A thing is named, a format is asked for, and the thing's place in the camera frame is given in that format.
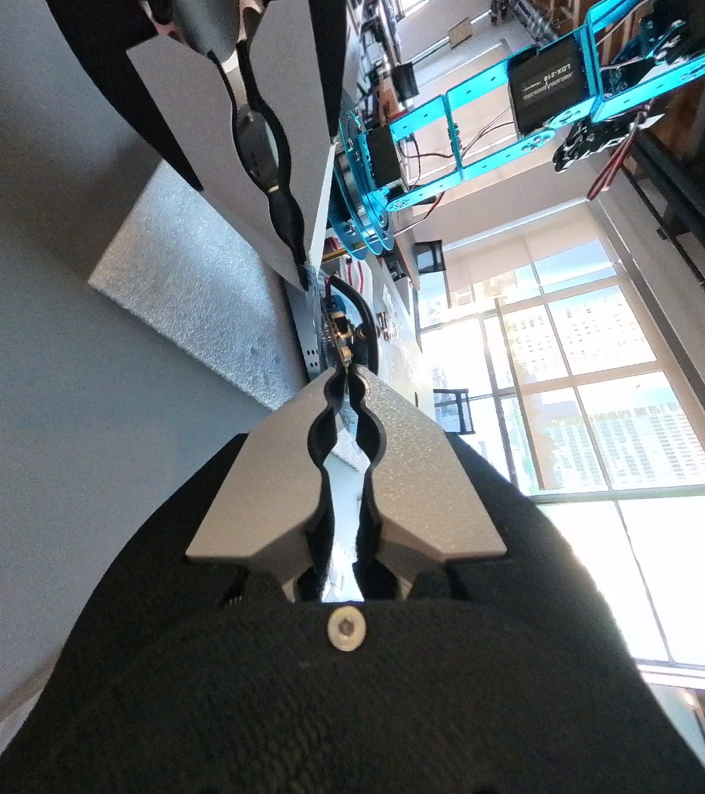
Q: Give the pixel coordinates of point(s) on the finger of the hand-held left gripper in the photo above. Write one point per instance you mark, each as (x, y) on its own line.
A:
(197, 137)
(297, 99)

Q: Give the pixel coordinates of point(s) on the black metal base plate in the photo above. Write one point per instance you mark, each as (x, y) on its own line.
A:
(309, 335)

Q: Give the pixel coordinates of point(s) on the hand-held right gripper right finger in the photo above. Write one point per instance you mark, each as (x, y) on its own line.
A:
(439, 496)

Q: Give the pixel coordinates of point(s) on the blue toy robot arm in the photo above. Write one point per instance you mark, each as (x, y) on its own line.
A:
(501, 112)

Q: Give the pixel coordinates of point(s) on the large office windows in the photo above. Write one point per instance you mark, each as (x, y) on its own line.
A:
(601, 410)

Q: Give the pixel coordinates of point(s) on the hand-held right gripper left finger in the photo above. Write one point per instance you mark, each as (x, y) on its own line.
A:
(253, 496)

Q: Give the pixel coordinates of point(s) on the white foam sheet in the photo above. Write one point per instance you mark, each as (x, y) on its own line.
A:
(204, 273)

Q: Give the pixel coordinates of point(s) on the black office chair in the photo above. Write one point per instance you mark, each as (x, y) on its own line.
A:
(454, 410)

